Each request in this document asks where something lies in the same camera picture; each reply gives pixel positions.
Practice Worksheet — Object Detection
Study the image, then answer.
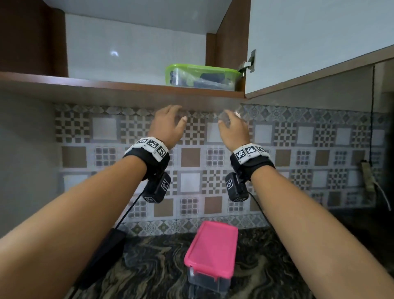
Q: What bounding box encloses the person's left hand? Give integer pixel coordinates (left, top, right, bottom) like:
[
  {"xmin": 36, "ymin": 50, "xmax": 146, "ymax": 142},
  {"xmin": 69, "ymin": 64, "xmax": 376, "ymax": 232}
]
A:
[{"xmin": 149, "ymin": 105, "xmax": 188, "ymax": 151}]

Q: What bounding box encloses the person's right hand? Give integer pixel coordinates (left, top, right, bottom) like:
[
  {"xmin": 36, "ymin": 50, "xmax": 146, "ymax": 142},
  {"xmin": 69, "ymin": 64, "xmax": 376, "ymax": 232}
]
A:
[{"xmin": 218, "ymin": 109, "xmax": 251, "ymax": 152}]

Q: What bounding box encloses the clear plastic container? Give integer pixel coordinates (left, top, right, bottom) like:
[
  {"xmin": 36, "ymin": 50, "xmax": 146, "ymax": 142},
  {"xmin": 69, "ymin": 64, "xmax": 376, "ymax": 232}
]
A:
[{"xmin": 173, "ymin": 103, "xmax": 247, "ymax": 127}]

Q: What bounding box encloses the person's left forearm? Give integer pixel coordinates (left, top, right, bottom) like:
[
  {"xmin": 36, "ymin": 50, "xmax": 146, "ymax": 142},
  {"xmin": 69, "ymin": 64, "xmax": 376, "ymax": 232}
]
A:
[{"xmin": 0, "ymin": 155, "xmax": 148, "ymax": 299}]

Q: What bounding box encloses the person's right forearm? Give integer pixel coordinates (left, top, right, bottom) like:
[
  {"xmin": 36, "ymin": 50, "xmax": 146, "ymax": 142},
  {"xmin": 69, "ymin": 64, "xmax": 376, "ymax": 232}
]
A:
[{"xmin": 251, "ymin": 166, "xmax": 394, "ymax": 299}]

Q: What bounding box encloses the black wrist band with markers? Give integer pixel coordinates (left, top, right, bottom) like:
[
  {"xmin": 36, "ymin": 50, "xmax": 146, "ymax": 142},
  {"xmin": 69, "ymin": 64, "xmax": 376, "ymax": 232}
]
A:
[
  {"xmin": 230, "ymin": 143, "xmax": 276, "ymax": 182},
  {"xmin": 123, "ymin": 137, "xmax": 170, "ymax": 181}
]

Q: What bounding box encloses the clear container with green lid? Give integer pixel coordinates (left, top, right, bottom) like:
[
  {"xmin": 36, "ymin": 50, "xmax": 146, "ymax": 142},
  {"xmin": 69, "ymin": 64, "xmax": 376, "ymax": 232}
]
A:
[{"xmin": 165, "ymin": 63, "xmax": 243, "ymax": 92}]

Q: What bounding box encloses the metal cabinet hinge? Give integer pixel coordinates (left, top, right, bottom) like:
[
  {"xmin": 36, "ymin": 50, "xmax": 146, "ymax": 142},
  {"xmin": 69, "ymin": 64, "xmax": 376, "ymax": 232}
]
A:
[{"xmin": 238, "ymin": 49, "xmax": 257, "ymax": 76}]

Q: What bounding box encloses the white cabinet door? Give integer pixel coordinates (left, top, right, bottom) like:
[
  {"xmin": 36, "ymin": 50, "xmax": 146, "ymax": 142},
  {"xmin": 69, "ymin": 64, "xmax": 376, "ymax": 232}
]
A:
[{"xmin": 245, "ymin": 0, "xmax": 394, "ymax": 99}]

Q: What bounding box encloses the clear container with pink lid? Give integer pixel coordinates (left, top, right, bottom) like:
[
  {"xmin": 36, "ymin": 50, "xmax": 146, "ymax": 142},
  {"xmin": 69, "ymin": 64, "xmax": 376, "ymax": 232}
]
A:
[{"xmin": 184, "ymin": 221, "xmax": 239, "ymax": 297}]

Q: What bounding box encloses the beige power strip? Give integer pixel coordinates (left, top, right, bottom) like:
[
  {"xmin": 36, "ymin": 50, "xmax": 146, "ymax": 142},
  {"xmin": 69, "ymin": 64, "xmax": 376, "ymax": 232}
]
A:
[{"xmin": 361, "ymin": 160, "xmax": 376, "ymax": 193}]

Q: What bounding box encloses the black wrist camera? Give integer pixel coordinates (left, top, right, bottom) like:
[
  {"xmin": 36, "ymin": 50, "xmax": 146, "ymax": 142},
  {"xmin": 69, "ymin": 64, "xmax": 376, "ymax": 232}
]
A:
[
  {"xmin": 225, "ymin": 172, "xmax": 249, "ymax": 203},
  {"xmin": 142, "ymin": 172, "xmax": 172, "ymax": 204}
]

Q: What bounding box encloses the brown wooden wall cabinet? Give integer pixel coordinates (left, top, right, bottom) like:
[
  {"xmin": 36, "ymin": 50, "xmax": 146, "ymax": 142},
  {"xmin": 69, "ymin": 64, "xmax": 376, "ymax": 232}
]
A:
[{"xmin": 0, "ymin": 0, "xmax": 252, "ymax": 109}]

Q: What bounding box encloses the black camera cable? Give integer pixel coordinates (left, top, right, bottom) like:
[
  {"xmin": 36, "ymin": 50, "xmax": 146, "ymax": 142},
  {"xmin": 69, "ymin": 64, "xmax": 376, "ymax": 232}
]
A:
[
  {"xmin": 247, "ymin": 192, "xmax": 272, "ymax": 229},
  {"xmin": 115, "ymin": 191, "xmax": 145, "ymax": 230}
]

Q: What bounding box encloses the black hanging power cable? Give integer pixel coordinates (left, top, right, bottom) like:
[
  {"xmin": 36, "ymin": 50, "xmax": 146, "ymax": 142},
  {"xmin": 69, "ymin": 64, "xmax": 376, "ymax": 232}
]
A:
[{"xmin": 369, "ymin": 66, "xmax": 377, "ymax": 164}]

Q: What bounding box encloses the white cable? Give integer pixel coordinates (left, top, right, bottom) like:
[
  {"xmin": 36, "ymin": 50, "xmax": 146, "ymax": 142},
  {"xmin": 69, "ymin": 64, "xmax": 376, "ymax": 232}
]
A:
[{"xmin": 374, "ymin": 181, "xmax": 392, "ymax": 212}]

